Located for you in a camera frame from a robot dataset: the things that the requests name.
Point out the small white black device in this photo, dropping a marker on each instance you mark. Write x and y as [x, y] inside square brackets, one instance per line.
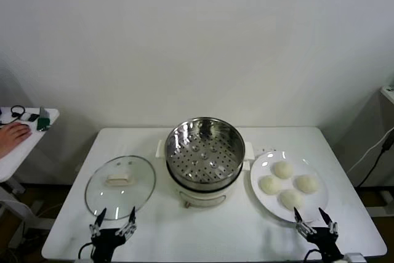
[28, 117]

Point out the stainless steel steamer basket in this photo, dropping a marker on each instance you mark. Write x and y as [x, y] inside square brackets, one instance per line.
[203, 158]

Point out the white round plate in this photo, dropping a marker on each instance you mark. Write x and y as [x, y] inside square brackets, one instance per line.
[264, 164]

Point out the white steamed baozi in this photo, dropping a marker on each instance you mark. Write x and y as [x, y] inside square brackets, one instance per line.
[307, 183]
[283, 170]
[271, 184]
[291, 199]

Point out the white power strip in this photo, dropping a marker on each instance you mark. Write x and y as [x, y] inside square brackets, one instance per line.
[266, 149]

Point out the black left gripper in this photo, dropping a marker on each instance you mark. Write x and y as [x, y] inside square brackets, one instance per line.
[104, 243]

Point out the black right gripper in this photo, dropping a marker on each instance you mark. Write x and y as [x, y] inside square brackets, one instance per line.
[324, 241]

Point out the green handheld device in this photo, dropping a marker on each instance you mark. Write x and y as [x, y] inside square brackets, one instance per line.
[43, 121]

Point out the white side table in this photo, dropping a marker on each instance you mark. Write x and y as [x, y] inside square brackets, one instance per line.
[30, 147]

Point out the bystander bare hand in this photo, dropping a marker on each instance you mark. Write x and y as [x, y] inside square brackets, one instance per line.
[13, 135]

